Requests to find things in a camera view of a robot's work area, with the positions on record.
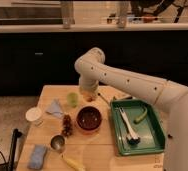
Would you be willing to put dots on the bunch of dark grapes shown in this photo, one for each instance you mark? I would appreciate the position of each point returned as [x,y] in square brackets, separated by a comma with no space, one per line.
[67,126]

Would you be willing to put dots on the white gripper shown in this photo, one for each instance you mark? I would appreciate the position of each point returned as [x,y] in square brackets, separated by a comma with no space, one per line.
[88,88]

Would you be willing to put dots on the white paper cup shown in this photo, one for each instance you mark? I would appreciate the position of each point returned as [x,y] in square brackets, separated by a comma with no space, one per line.
[34,115]

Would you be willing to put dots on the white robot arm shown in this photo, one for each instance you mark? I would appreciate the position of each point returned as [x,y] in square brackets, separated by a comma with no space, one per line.
[167,96]

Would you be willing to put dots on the yellow corn cob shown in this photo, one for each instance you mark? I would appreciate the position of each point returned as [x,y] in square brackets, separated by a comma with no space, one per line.
[73,164]

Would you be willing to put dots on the light blue cloth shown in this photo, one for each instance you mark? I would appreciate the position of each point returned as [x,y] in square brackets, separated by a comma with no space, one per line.
[55,109]

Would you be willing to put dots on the blue sponge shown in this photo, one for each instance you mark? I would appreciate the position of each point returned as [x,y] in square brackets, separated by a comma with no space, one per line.
[36,158]

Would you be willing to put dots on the black spoon utensil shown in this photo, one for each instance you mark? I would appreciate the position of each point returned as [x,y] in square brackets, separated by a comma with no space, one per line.
[103,99]

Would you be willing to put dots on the dark red bowl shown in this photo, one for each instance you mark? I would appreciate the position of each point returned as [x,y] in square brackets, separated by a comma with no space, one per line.
[89,118]

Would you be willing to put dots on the green plastic cup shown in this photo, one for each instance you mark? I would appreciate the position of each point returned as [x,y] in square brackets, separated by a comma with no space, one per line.
[72,99]

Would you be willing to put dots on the green pepper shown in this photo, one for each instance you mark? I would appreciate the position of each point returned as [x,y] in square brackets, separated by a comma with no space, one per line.
[139,118]

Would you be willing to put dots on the green plastic tray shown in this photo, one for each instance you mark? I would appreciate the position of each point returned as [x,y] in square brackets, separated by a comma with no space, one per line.
[150,131]

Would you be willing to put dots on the white dish brush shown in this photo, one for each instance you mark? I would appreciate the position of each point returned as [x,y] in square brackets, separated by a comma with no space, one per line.
[131,136]

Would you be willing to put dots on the small orange apple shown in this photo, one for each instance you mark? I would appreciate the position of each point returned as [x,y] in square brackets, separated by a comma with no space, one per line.
[90,98]

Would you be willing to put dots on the black metal stand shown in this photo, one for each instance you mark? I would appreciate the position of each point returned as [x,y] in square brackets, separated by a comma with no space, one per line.
[15,136]

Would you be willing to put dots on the metal measuring cup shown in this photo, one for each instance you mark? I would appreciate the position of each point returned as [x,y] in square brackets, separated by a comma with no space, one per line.
[58,143]

